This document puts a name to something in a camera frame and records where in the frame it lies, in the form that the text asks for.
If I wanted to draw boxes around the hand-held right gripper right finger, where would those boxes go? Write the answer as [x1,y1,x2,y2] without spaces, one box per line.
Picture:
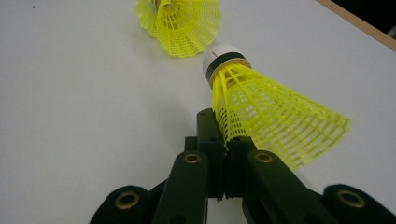
[223,134,340,224]

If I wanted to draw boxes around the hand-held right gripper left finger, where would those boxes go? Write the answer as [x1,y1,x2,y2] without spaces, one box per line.
[152,107,226,224]

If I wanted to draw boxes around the yellow plastic shuttlecock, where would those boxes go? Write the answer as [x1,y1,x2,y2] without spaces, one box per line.
[134,0,223,59]
[202,43,353,172]

